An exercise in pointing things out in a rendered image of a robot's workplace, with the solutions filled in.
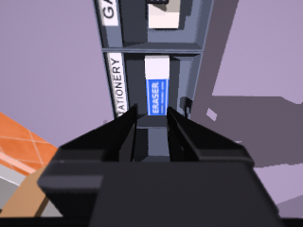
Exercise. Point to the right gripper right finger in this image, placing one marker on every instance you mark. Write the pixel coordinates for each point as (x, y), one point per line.
(200, 144)

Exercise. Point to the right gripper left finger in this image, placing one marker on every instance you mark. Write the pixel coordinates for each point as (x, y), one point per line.
(103, 143)

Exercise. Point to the black die with white pips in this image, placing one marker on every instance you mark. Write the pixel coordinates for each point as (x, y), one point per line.
(157, 2)

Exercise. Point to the white eraser with blue sleeve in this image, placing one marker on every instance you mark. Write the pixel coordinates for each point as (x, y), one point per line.
(157, 83)

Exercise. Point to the dark grey three-compartment bin rack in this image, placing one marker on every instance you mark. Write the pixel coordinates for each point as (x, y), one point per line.
(127, 81)

